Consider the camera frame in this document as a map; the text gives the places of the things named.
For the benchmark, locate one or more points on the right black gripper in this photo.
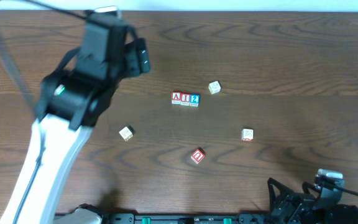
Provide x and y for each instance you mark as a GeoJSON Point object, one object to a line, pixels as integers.
{"type": "Point", "coordinates": [291, 200]}

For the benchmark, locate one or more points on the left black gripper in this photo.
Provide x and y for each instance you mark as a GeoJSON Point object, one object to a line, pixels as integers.
{"type": "Point", "coordinates": [138, 58]}

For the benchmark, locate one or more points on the red letter A block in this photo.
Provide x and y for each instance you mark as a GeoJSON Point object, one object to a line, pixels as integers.
{"type": "Point", "coordinates": [176, 98]}

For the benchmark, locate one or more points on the red letter I block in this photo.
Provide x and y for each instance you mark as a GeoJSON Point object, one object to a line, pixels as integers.
{"type": "Point", "coordinates": [185, 99]}

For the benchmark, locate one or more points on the blue number 2 block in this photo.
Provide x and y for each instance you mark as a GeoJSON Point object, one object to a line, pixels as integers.
{"type": "Point", "coordinates": [194, 100]}

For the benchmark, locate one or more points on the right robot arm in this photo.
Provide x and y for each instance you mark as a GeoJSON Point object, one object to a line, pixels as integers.
{"type": "Point", "coordinates": [340, 213]}

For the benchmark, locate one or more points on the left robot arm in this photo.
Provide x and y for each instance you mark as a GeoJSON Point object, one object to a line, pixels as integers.
{"type": "Point", "coordinates": [72, 98]}

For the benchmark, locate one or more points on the white block red bottom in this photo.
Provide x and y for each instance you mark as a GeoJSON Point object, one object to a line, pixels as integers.
{"type": "Point", "coordinates": [247, 134]}

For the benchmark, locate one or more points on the white yellow-sided K block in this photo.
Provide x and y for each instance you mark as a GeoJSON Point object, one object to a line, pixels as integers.
{"type": "Point", "coordinates": [126, 133]}

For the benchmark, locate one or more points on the plain white wooden block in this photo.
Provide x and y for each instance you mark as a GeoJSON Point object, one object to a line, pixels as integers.
{"type": "Point", "coordinates": [214, 87]}

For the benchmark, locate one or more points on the red letter U block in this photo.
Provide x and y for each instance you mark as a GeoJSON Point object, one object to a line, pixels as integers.
{"type": "Point", "coordinates": [197, 156]}

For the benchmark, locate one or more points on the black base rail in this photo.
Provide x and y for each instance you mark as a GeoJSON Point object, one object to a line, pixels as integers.
{"type": "Point", "coordinates": [86, 213]}

